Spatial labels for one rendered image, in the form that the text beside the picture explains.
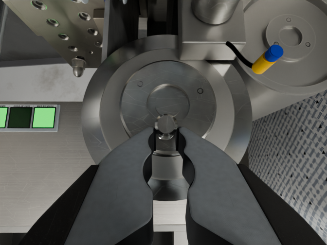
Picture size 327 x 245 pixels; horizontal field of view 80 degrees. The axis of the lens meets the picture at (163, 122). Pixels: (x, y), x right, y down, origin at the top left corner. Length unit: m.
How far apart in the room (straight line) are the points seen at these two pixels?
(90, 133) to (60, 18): 0.32
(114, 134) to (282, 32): 0.19
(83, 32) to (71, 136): 0.25
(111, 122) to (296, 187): 0.26
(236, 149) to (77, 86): 2.56
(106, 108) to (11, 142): 0.47
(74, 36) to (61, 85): 2.31
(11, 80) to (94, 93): 3.09
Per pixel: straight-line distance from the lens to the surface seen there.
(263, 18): 0.24
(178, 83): 0.16
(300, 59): 0.24
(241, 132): 0.18
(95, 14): 0.41
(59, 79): 2.84
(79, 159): 0.53
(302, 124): 0.31
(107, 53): 0.21
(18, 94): 3.12
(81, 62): 0.58
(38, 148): 0.58
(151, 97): 0.16
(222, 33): 0.17
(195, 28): 0.17
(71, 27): 0.47
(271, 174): 0.38
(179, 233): 0.53
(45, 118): 0.58
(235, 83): 0.19
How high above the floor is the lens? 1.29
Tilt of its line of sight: 11 degrees down
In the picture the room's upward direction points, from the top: 180 degrees clockwise
